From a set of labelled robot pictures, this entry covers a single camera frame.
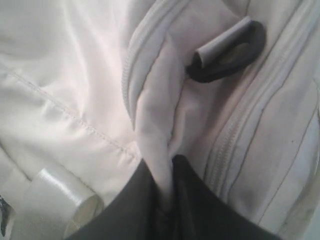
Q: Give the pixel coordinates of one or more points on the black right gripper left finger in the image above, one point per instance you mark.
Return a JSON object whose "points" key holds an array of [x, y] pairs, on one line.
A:
{"points": [[130, 216]]}

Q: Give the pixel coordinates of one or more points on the beige duffel bag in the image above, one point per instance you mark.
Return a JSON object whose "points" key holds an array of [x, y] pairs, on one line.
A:
{"points": [[90, 88]]}

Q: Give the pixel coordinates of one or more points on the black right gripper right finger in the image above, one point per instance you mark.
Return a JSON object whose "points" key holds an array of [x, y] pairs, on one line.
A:
{"points": [[197, 209]]}

